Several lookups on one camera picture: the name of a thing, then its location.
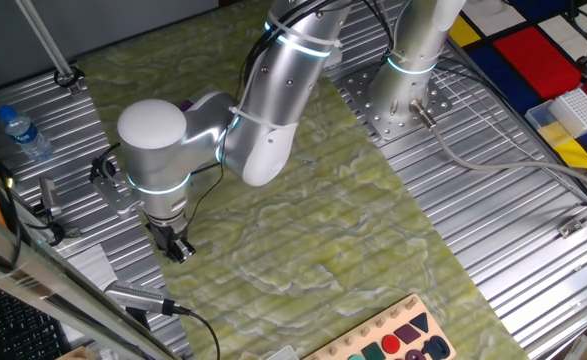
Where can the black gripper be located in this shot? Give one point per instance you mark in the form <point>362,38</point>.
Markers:
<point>168,232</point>

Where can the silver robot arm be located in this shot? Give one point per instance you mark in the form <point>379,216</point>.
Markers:
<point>153,150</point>

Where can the purple pipette tip rack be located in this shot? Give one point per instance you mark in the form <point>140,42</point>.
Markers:
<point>187,105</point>

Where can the white pipette tip box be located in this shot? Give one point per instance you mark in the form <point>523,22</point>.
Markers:
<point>578,111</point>

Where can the green marble pattern mat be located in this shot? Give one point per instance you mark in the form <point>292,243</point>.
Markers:
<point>298,225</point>

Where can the clear plastic container corner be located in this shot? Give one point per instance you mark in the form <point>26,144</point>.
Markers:
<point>283,354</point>

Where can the clear plastic rack lid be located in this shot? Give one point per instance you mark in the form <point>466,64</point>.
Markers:
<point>208,95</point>

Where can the black keyboard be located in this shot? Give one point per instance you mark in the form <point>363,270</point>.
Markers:
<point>23,330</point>

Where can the clear water bottle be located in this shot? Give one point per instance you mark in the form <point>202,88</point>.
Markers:
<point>25,135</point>

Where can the wooden shape puzzle board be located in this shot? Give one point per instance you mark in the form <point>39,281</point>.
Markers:
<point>373,327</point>

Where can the green square puzzle piece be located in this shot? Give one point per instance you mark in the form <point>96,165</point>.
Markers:
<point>373,352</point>

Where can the red circle puzzle piece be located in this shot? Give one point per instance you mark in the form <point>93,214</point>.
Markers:
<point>391,344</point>

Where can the metal robot mounting plate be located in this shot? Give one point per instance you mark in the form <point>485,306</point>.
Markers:
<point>373,115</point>

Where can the purple square puzzle piece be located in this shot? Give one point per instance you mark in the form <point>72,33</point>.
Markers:
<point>407,334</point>

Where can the metal pole stand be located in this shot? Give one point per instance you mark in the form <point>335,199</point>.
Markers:
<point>48,45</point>

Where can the blue triangle puzzle piece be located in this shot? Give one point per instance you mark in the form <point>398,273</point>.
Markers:
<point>420,321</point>

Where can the clear plastic box lid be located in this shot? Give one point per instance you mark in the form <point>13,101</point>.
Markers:
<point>548,127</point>

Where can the colourful block pattern mat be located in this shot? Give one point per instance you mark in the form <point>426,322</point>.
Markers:
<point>538,60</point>

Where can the silver depth camera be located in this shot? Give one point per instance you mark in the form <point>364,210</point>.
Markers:
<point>133,296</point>

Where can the aluminium frame beam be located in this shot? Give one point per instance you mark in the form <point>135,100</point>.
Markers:
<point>48,280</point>

